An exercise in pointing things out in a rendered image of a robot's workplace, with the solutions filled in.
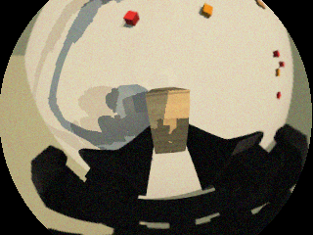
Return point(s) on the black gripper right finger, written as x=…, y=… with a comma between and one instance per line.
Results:
x=211, y=154

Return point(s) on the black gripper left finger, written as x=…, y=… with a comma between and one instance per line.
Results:
x=133, y=160

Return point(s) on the tan triangular block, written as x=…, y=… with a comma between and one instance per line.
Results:
x=169, y=119
x=168, y=90

